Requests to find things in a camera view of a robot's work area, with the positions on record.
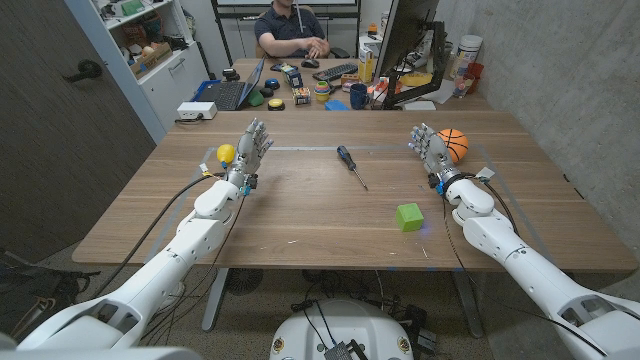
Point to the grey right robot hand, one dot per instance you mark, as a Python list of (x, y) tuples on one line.
[(436, 155)]

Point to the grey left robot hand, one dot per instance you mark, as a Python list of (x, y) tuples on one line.
[(247, 152)]

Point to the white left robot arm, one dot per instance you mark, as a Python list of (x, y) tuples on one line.
[(190, 245)]

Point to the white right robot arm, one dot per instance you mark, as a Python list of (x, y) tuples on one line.
[(525, 270)]

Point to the small orange basketball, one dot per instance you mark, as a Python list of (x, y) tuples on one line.
[(456, 144)]

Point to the green cube block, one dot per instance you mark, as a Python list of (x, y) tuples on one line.
[(409, 218)]

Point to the flat blue block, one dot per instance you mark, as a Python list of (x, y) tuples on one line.
[(336, 105)]

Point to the yellow ball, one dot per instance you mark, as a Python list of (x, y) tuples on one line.
[(226, 153)]

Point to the green push button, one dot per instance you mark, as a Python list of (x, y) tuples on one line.
[(256, 98)]

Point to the yellow push button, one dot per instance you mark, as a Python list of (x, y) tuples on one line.
[(276, 104)]

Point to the open black laptop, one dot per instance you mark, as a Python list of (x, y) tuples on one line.
[(231, 94)]

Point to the black push button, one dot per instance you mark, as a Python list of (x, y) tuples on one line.
[(266, 92)]

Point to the white power box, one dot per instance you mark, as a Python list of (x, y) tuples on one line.
[(196, 110)]

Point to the blue push button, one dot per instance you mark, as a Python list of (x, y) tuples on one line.
[(272, 84)]

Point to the yellow bowl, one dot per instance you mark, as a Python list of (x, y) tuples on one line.
[(416, 79)]

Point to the blue toy box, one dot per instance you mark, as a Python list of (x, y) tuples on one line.
[(292, 76)]

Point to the red cup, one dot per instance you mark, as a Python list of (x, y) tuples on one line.
[(475, 75)]

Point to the colourful stacking cups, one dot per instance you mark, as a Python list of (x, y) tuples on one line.
[(322, 92)]

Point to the dark blue mug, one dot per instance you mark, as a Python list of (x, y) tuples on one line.
[(358, 96)]

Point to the white cylindrical canister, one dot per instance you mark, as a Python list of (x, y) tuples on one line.
[(465, 55)]

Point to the white shelf cabinet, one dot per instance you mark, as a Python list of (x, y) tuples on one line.
[(165, 85)]

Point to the black computer mouse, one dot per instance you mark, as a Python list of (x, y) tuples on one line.
[(310, 63)]

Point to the yellow carton box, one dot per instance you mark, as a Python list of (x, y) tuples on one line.
[(366, 65)]

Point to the black keyboard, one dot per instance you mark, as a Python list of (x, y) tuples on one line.
[(335, 71)]

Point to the black floor fan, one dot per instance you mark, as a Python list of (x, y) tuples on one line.
[(243, 281)]

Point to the seated person in dark polo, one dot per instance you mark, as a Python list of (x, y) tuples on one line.
[(287, 30)]

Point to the black computer monitor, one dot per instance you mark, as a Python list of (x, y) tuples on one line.
[(402, 30)]

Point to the cardboard box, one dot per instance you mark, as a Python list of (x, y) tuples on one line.
[(150, 61)]

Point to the grey table leg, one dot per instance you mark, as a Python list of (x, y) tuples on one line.
[(470, 305), (215, 300)]

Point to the grey white sneaker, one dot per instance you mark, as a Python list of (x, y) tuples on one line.
[(174, 296)]

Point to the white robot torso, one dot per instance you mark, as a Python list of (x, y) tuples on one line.
[(345, 330)]

